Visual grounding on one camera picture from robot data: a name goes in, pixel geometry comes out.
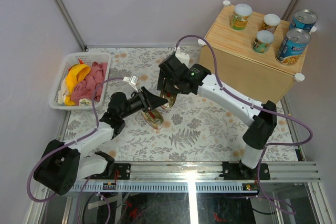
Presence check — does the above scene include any white patterned cloth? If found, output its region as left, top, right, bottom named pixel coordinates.
left=57, top=89, right=92, bottom=106

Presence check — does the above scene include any blue soup can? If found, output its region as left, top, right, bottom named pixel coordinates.
left=289, top=9, right=318, bottom=32
left=276, top=28, right=311, bottom=66

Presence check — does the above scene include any yellow jar white lid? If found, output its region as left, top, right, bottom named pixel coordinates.
left=260, top=14, right=281, bottom=34

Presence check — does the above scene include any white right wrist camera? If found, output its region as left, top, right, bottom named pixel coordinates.
left=175, top=46, right=190, bottom=67

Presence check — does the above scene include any gold oval tin under jar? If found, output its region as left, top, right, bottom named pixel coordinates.
left=141, top=109, right=164, bottom=130

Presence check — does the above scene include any yellow cloth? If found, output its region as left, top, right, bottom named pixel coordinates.
left=64, top=63, right=91, bottom=95

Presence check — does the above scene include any gold oval fish tin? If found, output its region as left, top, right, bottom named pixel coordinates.
left=160, top=89, right=177, bottom=109

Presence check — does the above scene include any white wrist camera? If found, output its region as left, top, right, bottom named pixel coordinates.
left=175, top=46, right=190, bottom=67
left=123, top=75, right=139, bottom=93

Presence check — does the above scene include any wooden cube cabinet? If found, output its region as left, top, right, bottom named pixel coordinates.
left=199, top=5, right=306, bottom=103

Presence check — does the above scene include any white plastic laundry basket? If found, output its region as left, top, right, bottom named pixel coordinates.
left=49, top=52, right=111, bottom=111

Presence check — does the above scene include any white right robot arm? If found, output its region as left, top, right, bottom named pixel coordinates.
left=157, top=54, right=277, bottom=179

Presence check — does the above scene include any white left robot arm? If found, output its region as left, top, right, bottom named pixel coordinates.
left=33, top=87, right=168, bottom=195

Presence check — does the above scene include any aluminium frame rail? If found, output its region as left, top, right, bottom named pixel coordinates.
left=58, top=161, right=321, bottom=195

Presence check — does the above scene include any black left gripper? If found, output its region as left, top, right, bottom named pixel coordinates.
left=121, top=87, right=169, bottom=120

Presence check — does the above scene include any pink cloth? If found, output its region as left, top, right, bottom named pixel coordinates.
left=71, top=62, right=108, bottom=105

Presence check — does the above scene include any dark green small can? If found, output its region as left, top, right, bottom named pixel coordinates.
left=252, top=30, right=275, bottom=54

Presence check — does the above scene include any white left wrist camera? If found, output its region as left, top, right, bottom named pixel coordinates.
left=123, top=75, right=139, bottom=93

